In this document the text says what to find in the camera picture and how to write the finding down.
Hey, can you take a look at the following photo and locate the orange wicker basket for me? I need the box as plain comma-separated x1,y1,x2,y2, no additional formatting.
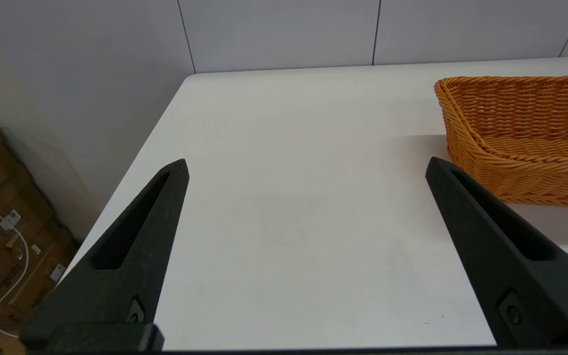
434,75,568,209

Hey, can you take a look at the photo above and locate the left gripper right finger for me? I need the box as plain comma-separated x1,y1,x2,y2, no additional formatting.
425,157,568,348

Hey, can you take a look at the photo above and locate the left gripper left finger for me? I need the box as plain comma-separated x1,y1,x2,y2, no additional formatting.
19,159,190,352

